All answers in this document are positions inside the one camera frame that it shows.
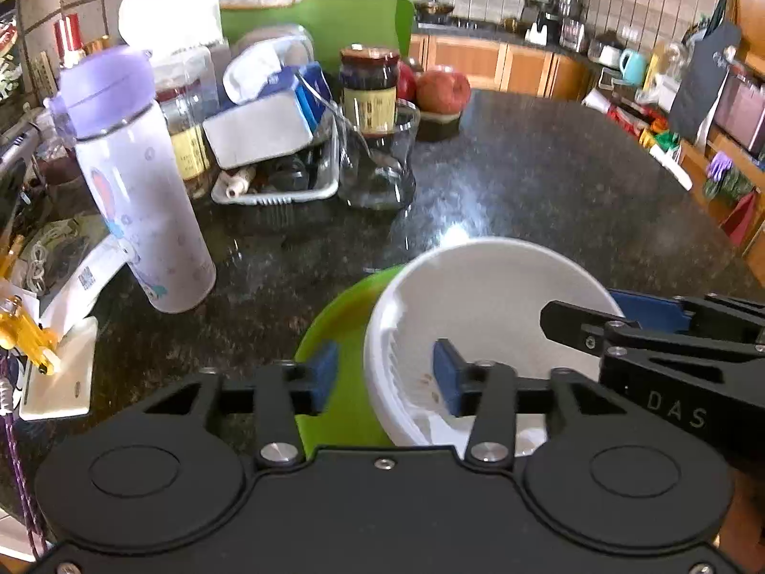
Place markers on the white bottle with purple lid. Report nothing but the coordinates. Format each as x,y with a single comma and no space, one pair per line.
131,191

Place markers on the purple glove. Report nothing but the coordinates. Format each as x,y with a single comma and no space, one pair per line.
720,164

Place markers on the green cutting board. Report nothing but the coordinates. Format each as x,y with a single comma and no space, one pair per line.
346,24

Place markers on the camouflage cloth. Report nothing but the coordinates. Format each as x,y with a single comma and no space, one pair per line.
726,186

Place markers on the blue tissue pack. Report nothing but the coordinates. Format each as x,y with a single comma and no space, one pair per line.
287,83

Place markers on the red packets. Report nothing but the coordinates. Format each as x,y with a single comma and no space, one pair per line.
627,116

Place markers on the glass measuring cup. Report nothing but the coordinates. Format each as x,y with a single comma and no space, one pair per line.
376,185

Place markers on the pink red apple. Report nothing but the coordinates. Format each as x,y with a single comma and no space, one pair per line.
442,91

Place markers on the stack of grey plates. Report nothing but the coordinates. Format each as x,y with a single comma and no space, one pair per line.
281,42

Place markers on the black wok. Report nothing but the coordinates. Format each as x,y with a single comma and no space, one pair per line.
433,9

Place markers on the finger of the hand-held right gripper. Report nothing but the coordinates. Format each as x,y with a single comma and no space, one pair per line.
568,320
651,311

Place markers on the black apron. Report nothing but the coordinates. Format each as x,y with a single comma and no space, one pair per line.
705,83

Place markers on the clear plastic tray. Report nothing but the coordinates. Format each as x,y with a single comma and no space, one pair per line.
281,194

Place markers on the red bottle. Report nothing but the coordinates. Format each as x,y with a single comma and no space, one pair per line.
69,39

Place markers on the white printed card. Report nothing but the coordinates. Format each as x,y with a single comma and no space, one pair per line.
83,293

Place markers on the wooden base cabinets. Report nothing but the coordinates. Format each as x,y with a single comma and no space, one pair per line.
496,66

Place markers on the white ribbed bowl with specks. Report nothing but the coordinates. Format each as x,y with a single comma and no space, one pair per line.
496,299

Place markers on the dark sauce jar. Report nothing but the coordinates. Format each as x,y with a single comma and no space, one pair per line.
369,92

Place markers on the clear jar with yellow label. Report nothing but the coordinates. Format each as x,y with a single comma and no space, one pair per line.
188,131

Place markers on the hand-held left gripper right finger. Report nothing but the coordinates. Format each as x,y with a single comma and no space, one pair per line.
445,370

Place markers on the dark red apple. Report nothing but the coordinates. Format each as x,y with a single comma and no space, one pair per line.
405,81

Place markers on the teal mug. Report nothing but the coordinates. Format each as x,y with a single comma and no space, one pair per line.
633,67

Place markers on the green plastic plate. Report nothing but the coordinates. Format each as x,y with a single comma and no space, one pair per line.
340,335

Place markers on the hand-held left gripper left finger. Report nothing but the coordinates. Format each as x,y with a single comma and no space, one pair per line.
323,370

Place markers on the red cloth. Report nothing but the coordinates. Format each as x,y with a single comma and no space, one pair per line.
741,218

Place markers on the white rectangular box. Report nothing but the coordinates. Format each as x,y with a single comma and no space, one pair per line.
263,128

